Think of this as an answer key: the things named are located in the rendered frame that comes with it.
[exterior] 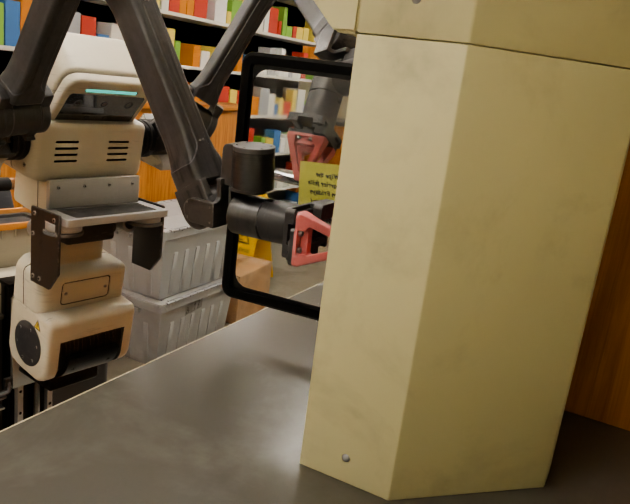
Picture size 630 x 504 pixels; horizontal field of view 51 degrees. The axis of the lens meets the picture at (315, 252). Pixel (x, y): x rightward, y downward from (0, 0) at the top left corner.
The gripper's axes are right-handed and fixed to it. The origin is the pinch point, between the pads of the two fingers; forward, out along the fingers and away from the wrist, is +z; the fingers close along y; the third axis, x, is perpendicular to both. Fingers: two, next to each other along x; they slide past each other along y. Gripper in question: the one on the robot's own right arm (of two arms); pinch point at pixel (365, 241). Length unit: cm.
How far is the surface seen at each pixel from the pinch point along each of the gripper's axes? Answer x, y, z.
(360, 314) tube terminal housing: 3.9, -15.3, 6.7
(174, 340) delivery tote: 104, 151, -150
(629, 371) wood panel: 15.6, 21.7, 32.8
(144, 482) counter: 23.1, -28.7, -9.5
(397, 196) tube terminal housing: -8.9, -15.3, 8.9
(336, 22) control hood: -24.6, -15.2, 0.3
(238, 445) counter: 23.2, -16.7, -5.9
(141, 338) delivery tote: 102, 139, -159
